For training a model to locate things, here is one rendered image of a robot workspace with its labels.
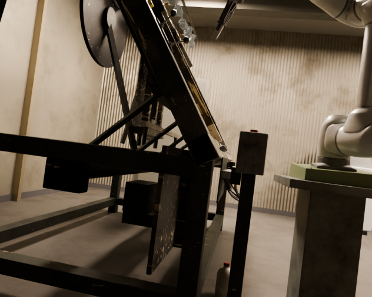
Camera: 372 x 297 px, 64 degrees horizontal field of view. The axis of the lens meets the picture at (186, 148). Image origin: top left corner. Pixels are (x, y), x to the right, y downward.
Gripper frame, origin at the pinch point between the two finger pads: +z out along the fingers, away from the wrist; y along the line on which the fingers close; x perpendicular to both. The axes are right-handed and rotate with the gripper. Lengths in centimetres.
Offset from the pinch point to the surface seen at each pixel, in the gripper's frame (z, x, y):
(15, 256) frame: 146, -30, 15
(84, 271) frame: 130, 5, 14
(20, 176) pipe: 208, -168, -163
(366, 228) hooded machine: 60, 238, -313
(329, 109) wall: -74, 124, -394
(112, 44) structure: 25, -97, -88
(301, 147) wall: 4, 117, -387
